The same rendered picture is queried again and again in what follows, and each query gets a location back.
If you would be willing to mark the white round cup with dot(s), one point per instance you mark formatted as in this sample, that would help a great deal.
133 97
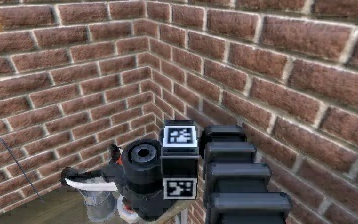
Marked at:
125 210

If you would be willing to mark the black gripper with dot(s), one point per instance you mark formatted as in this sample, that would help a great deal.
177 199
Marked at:
142 166

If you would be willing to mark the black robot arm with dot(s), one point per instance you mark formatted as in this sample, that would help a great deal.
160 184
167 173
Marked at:
237 176

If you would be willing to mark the clear drinking glass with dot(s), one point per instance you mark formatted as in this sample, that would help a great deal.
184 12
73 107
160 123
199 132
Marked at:
98 205

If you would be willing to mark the brown wooden table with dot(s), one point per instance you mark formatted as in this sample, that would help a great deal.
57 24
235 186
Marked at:
53 210

